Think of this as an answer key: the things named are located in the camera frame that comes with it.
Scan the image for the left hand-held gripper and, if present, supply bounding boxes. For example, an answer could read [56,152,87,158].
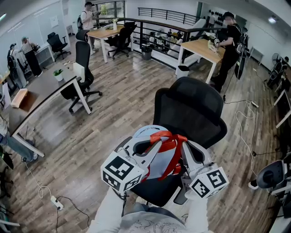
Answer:
[100,135,163,192]

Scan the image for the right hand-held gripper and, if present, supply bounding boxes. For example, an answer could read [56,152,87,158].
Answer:
[181,140,229,200]

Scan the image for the light blue backpack red straps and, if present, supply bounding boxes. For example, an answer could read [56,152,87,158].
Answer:
[132,125,189,182]

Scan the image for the black mesh office chair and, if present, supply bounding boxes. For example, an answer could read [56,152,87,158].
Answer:
[115,76,228,208]

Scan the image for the person's right forearm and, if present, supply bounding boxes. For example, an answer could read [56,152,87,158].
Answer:
[185,198,210,233]

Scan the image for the person's left forearm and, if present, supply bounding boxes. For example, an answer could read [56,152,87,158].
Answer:
[86,187,128,233]

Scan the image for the black office chair with headrest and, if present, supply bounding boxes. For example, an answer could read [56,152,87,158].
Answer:
[60,29,103,114]

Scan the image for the black swivel chair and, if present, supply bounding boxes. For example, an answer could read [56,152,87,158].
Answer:
[0,145,14,198]

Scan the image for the person's blue jeans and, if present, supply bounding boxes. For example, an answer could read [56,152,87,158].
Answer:
[129,202,182,225]

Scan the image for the person's white printed shirt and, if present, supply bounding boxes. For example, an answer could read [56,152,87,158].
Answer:
[118,210,189,233]

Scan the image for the white waste bin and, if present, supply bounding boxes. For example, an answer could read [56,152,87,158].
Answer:
[176,65,191,80]

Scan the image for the grey waste bin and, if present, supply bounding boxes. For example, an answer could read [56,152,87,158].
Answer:
[141,45,153,61]

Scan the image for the light wooden desk white legs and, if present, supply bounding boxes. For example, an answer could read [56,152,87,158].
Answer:
[87,24,135,64]
[175,38,226,85]

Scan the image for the white object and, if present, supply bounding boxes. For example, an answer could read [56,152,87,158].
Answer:
[208,40,219,54]

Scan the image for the small potted plant white pot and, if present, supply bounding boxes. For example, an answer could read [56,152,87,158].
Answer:
[53,69,64,82]

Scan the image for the dark wooden desk white legs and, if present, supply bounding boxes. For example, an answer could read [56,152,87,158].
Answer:
[8,66,92,158]

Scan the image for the black railing wooden handrail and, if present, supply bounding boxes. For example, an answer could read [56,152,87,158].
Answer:
[92,17,219,55]

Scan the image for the light wooden tray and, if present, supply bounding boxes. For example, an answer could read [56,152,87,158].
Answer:
[10,88,29,108]

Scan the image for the black metal railing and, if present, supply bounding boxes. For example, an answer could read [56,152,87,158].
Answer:
[138,7,201,25]

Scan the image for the window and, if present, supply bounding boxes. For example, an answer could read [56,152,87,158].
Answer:
[93,0,126,23]

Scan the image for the white cable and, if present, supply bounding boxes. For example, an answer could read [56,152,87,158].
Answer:
[22,160,53,200]
[235,100,259,178]

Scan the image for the black cable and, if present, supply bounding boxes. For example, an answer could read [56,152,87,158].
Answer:
[222,91,285,157]
[58,196,90,228]
[55,208,61,233]

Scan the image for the group of black wall items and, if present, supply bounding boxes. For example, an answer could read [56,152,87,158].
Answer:
[209,9,226,25]

